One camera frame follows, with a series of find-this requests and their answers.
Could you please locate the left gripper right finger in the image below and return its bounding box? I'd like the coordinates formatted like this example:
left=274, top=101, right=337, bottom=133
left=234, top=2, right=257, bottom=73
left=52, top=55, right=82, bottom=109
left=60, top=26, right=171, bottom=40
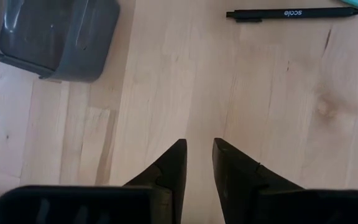
left=211, top=138, right=358, bottom=224

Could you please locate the black click pen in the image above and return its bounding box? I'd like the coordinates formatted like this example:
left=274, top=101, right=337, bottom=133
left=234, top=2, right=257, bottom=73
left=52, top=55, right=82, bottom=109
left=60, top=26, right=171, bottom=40
left=226, top=6, right=358, bottom=24

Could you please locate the grey translucent plastic bin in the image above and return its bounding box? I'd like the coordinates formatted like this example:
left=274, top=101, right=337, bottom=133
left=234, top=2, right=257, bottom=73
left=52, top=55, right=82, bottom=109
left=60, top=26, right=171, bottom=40
left=0, top=0, right=121, bottom=83

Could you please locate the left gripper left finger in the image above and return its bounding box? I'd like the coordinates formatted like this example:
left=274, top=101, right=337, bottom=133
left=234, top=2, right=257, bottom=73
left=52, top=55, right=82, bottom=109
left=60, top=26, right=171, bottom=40
left=0, top=138, right=188, bottom=224

